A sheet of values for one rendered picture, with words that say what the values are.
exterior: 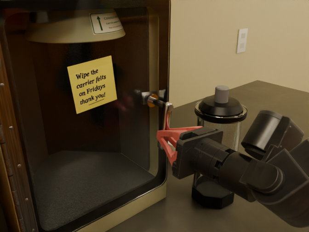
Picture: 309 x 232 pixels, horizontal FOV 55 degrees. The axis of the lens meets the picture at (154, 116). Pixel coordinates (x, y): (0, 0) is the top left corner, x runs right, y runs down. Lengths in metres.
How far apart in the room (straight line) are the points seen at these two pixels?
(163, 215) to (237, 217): 0.16
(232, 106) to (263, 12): 1.12
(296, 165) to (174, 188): 0.43
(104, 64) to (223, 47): 1.01
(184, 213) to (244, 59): 1.08
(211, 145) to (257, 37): 1.25
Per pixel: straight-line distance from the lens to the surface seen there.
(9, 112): 0.44
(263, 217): 0.72
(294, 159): 0.38
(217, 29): 1.39
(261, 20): 1.67
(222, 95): 0.61
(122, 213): 0.65
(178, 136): 0.48
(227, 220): 0.69
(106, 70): 0.48
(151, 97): 0.55
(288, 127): 0.44
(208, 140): 0.48
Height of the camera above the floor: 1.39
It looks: 23 degrees down
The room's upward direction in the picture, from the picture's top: straight up
